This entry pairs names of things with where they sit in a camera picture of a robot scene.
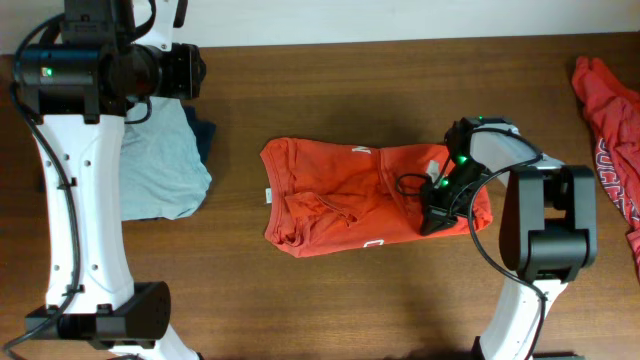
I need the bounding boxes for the red lettered t-shirt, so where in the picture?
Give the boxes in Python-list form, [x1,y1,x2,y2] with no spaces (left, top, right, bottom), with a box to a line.
[571,56,639,267]

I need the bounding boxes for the right black cable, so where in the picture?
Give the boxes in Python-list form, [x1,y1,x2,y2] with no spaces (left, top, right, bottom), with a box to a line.
[394,127,549,360]

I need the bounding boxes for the folded grey t-shirt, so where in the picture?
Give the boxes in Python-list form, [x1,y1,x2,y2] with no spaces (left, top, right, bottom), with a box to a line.
[119,97,212,221]

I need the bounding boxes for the orange printed t-shirt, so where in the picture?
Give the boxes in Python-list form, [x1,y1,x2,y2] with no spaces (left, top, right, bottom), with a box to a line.
[259,136,494,259]

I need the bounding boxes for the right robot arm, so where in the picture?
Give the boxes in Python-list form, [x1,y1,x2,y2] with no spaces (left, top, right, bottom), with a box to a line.
[419,116,598,360]

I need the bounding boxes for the folded navy garment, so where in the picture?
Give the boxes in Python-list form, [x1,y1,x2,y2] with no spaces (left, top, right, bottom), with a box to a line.
[183,106,217,165]

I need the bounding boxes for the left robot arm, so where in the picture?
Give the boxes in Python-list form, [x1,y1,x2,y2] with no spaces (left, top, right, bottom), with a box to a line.
[9,0,206,359]

